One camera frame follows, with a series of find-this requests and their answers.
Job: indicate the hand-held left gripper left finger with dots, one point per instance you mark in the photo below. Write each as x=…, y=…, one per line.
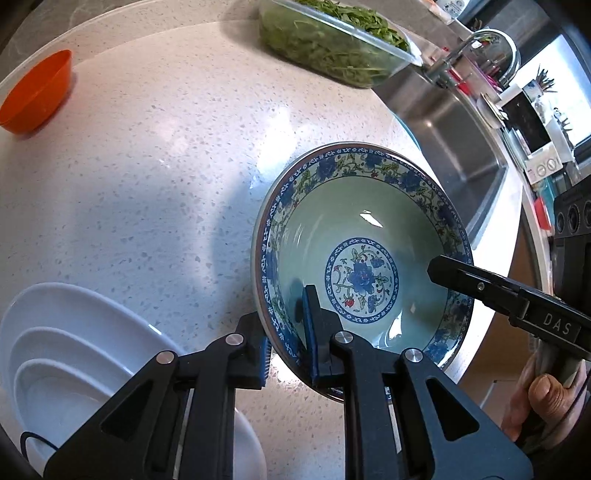
x=265, y=364

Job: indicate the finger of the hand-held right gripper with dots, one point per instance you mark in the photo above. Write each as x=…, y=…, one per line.
x=475, y=281

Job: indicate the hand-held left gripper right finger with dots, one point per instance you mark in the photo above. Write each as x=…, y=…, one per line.
x=309, y=332

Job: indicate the large white plate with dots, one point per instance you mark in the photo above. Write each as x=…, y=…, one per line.
x=152, y=337

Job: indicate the blue floral green bowl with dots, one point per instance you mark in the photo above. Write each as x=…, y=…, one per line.
x=369, y=221

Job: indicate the deep white plate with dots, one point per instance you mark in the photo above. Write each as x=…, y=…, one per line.
x=92, y=344

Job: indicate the small white plate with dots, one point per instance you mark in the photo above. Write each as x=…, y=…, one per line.
x=69, y=406

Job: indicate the orange bowl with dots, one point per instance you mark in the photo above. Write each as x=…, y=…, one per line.
x=37, y=92

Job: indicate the person's right hand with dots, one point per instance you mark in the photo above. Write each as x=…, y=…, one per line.
x=545, y=392

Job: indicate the steel sink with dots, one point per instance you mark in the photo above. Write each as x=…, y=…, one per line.
x=452, y=138

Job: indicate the white chopstick cup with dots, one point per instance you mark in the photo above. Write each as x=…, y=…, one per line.
x=538, y=92

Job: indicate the chrome faucet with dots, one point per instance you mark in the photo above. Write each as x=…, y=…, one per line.
x=455, y=57

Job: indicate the leafy greens pile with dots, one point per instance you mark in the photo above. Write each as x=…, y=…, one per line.
x=332, y=44

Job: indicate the clear glass bowl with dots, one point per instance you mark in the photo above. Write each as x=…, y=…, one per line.
x=277, y=32

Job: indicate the black panel white frame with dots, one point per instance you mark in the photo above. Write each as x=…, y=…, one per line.
x=526, y=120

